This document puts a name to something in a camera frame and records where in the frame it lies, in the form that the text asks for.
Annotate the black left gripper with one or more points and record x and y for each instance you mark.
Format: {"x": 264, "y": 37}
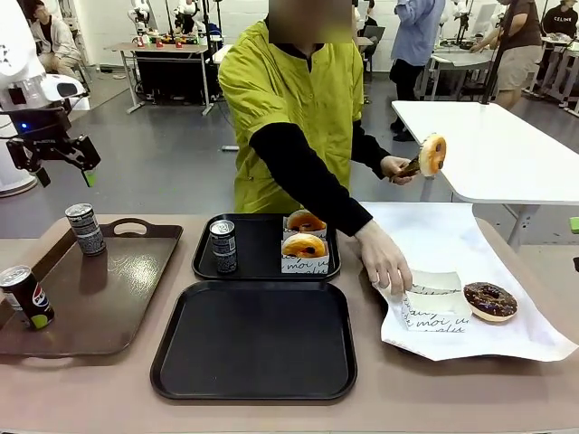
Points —
{"x": 40, "y": 131}

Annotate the glazed donut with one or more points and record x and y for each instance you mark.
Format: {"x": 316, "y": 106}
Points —
{"x": 432, "y": 156}
{"x": 304, "y": 221}
{"x": 303, "y": 246}

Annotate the white script paper donut box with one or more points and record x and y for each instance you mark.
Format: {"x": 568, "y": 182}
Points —
{"x": 289, "y": 233}
{"x": 434, "y": 312}
{"x": 303, "y": 264}

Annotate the dark patterned serving tongs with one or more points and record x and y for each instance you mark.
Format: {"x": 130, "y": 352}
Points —
{"x": 411, "y": 168}

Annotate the black white patterned drink can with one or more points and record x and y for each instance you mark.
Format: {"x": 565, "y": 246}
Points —
{"x": 87, "y": 230}
{"x": 224, "y": 248}

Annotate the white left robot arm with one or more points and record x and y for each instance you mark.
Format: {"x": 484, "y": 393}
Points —
{"x": 18, "y": 45}

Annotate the person's left forearm black sleeve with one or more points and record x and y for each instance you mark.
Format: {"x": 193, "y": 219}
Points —
{"x": 368, "y": 147}

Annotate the person's right forearm black sleeve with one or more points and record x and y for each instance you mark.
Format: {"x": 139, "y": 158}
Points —
{"x": 307, "y": 176}

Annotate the person's left hand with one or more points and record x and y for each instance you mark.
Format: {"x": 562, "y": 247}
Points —
{"x": 394, "y": 168}

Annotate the person's right hand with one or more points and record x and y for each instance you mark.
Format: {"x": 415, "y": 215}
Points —
{"x": 384, "y": 257}

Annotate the white table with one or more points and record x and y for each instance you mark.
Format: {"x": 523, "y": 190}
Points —
{"x": 497, "y": 149}

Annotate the chocolate sprinkled donut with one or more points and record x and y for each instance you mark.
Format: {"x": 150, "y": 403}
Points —
{"x": 490, "y": 300}

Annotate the seated person in grey jacket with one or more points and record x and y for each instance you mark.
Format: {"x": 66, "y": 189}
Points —
{"x": 54, "y": 40}

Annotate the white paper sheet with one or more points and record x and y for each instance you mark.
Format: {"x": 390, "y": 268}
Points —
{"x": 452, "y": 244}

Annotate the black cabinet under table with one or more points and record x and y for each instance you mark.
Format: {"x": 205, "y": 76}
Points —
{"x": 167, "y": 74}

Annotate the black Pepsi can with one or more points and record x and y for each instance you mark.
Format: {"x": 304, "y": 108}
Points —
{"x": 29, "y": 298}

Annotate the grey background table with toys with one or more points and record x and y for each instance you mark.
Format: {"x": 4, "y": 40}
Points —
{"x": 154, "y": 46}

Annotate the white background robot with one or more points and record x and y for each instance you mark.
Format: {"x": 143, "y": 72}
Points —
{"x": 139, "y": 16}
{"x": 186, "y": 13}

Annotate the person in beige shorts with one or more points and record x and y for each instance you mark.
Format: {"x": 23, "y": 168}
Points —
{"x": 520, "y": 54}

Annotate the black stand pole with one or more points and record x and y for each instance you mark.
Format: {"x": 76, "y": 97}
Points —
{"x": 495, "y": 54}

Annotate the person in black Celine shirt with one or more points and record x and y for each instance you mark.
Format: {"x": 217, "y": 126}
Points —
{"x": 561, "y": 20}

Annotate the person in blue shirt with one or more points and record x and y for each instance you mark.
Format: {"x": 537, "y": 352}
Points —
{"x": 414, "y": 40}

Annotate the person in yellow-green blouse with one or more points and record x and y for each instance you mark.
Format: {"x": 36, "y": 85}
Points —
{"x": 294, "y": 90}

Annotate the grey background laptop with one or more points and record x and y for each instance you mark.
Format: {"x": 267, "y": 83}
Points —
{"x": 373, "y": 34}

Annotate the white cylindrical pedestal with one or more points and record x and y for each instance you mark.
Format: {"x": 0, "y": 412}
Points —
{"x": 13, "y": 172}

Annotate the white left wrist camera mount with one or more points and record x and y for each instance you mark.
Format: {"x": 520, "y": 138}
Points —
{"x": 77, "y": 101}

